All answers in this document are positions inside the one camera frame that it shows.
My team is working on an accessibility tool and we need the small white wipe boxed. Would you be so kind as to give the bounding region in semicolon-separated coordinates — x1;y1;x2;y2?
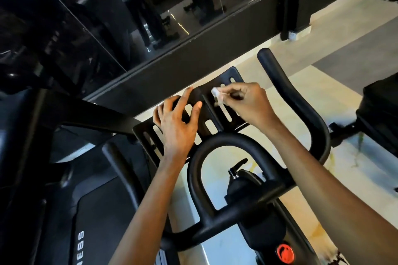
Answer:
211;86;232;104

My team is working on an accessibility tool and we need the person's left hand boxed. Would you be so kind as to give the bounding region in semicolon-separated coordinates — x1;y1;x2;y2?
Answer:
152;87;204;163

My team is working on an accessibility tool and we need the black spin bike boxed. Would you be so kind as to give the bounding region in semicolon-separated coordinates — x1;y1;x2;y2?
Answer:
101;47;333;265
328;72;398;158

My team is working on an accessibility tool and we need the black treadmill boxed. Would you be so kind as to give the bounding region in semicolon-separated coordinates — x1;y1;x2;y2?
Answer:
0;69;181;265

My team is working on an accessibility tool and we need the person's right forearm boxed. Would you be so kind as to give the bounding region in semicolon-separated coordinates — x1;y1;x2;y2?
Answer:
264;119;398;265

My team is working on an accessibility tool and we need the person's right hand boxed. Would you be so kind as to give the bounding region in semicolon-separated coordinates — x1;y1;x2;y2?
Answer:
211;82;281;132

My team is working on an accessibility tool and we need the person's left forearm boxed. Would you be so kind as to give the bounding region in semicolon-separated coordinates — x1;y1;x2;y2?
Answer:
109;156;186;265

